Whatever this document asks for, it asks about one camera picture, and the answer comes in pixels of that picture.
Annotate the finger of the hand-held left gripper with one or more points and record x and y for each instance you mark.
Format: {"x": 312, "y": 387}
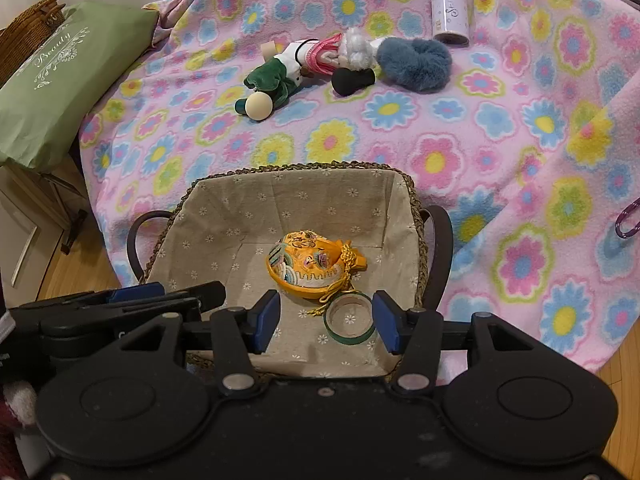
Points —
{"x": 150, "y": 292}
{"x": 150, "y": 310}

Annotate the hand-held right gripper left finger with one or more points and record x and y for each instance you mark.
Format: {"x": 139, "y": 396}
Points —
{"x": 266, "y": 324}

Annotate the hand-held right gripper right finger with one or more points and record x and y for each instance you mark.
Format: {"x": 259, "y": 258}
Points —
{"x": 386, "y": 324}

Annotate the lined woven basket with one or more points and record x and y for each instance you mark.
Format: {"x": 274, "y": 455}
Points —
{"x": 225, "y": 220}

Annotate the white fluffy plush toy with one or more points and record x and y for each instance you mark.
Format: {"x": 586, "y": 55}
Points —
{"x": 357, "y": 50}

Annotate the green tape roll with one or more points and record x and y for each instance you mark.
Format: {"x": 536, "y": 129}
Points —
{"x": 327, "y": 327}

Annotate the orange embroidered pouch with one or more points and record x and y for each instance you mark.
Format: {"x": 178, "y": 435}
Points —
{"x": 305, "y": 267}

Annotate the pink floral fleece blanket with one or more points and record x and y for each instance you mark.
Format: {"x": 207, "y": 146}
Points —
{"x": 450, "y": 120}

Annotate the green printed pillow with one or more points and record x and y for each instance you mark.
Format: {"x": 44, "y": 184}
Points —
{"x": 65, "y": 85}

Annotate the green doll with wooden head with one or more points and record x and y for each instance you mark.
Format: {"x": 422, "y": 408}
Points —
{"x": 270, "y": 82}

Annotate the blue fluffy scrunchie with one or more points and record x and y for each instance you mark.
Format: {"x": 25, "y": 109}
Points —
{"x": 415, "y": 62}

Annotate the purple white spray bottle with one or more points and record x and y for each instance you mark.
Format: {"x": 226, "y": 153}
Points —
{"x": 449, "y": 0}

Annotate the black folding stand frame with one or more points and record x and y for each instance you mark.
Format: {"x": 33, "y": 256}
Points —
{"x": 65, "y": 205}

